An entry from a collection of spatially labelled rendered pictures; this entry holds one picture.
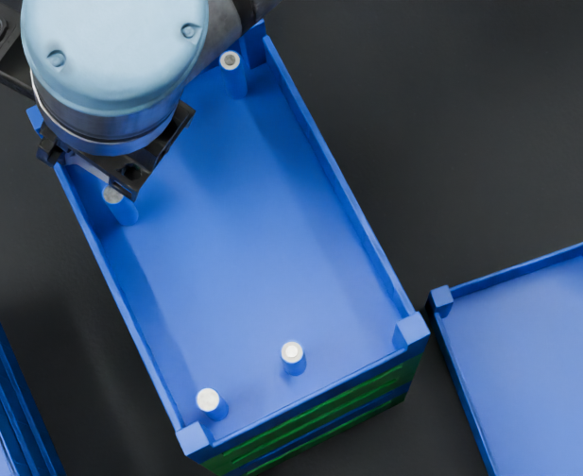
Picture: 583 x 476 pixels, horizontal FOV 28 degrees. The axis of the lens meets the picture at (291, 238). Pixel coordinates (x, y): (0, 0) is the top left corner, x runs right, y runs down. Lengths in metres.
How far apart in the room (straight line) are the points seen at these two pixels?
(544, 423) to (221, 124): 0.50
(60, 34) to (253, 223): 0.42
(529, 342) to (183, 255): 0.46
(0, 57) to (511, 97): 0.71
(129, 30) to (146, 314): 0.41
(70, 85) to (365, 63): 0.80
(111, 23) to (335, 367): 0.44
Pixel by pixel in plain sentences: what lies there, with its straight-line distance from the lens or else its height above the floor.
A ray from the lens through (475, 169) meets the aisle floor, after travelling 1.33.
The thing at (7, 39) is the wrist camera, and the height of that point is 0.54.
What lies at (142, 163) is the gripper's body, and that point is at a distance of 0.81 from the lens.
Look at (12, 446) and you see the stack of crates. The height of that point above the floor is 0.19.
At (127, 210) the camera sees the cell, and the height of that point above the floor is 0.36.
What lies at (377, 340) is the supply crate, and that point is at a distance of 0.95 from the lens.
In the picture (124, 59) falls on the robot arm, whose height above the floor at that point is 0.73.
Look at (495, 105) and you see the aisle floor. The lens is 1.36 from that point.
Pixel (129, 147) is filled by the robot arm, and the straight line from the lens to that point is 0.72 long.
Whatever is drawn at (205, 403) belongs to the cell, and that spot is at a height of 0.39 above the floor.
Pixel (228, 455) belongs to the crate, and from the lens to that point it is 0.99.
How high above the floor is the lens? 1.26
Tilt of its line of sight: 75 degrees down
